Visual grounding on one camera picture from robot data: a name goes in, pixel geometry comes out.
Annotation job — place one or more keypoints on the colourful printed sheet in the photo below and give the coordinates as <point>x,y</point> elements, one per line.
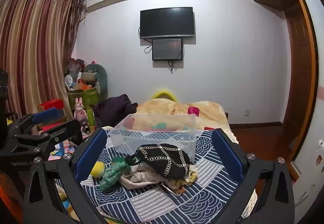
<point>64,146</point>

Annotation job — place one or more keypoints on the black wall television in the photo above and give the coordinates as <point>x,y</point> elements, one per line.
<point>167,22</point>

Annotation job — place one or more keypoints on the dark purple clothing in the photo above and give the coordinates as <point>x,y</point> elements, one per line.
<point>114,110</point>

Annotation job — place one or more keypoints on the green cardboard box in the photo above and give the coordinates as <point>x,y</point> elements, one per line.
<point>83,98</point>

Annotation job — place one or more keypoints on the white lace bedspread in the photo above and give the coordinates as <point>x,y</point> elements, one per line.
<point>232,136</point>

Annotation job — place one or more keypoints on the white door with stickers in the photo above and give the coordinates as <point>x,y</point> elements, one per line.
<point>310,87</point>

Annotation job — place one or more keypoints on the small black wall monitor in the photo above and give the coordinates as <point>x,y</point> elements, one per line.
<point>167,49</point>

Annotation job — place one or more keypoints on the brown wooden wardrobe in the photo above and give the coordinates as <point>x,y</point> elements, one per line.
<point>298,49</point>

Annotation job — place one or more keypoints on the yellow floral cloth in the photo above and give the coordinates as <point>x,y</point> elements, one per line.
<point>187,179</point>

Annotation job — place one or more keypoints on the white wall socket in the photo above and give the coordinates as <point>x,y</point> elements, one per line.
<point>246,112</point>

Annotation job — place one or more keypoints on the small white fan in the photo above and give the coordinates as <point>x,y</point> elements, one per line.
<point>68,81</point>

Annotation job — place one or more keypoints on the black knit hat white pattern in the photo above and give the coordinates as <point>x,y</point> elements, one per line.
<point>164,160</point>

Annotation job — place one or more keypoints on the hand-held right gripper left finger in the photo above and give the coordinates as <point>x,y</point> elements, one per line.
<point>91,157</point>

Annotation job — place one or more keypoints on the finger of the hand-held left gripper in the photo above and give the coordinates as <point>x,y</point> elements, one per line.
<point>68,131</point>
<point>44,115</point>

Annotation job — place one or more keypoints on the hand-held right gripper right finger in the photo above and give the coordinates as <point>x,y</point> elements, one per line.
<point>227,157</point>

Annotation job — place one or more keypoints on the green knit scarf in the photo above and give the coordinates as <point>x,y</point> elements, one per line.
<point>111,176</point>

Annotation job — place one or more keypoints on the green cylinder tube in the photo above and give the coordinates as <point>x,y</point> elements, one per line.
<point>91,115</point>

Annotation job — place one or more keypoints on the yellow green plush cushion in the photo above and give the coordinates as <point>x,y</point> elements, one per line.
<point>164,93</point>

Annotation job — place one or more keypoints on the clear plastic box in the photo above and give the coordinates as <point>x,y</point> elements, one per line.
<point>151,138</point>

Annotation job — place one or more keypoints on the yellow pompom ball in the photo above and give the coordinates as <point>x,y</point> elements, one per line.
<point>98,169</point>

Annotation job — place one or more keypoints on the red box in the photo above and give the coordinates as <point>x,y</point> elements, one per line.
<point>50,104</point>

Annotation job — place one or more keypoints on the yellow printed quilt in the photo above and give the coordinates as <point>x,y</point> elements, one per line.
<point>177,108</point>

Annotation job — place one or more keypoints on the pink bunny toy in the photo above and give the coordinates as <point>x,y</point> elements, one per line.
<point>80,110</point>

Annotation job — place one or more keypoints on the striped brown curtain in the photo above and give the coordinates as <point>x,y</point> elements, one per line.
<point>33,49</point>

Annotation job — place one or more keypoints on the beige cloth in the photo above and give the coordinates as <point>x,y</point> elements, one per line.
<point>136,181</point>

